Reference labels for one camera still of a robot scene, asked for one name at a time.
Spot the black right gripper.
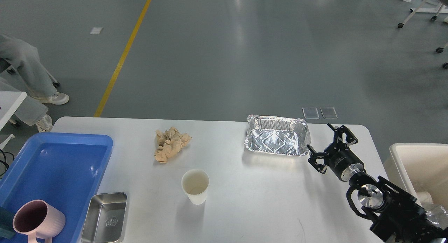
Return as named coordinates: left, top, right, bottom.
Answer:
left=307, top=123, right=364, bottom=181

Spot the pink mug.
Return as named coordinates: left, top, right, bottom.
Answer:
left=13, top=199, right=66, bottom=243

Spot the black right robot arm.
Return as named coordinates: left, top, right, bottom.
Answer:
left=307, top=124, right=447, bottom=243

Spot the right clear floor plate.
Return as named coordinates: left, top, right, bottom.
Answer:
left=320, top=107, right=338, bottom=119

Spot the clear floor plate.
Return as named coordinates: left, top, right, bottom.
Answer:
left=302, top=107, right=320, bottom=119
left=320, top=107, right=338, bottom=119

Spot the left clear floor plate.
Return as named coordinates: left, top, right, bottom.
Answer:
left=302, top=107, right=320, bottom=119

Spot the aluminium foil container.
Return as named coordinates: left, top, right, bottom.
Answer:
left=244, top=115, right=311, bottom=156

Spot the beige plastic bin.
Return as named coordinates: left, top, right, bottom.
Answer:
left=383, top=143, right=448, bottom=229

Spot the white paper cup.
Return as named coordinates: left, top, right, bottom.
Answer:
left=181, top=169, right=210, bottom=205

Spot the small stainless steel tray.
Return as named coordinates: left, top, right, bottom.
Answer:
left=80, top=192, right=127, bottom=243

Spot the blue plastic tray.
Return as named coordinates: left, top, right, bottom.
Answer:
left=0, top=133, right=113, bottom=243

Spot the person in black top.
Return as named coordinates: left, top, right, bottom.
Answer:
left=0, top=34, right=69, bottom=133

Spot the white side table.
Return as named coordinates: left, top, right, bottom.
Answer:
left=0, top=91, right=27, bottom=129

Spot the teal sponge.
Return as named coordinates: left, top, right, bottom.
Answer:
left=0, top=207, right=16, bottom=240

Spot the white wheeled furniture frame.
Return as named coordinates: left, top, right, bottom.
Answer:
left=397, top=0, right=448, bottom=29

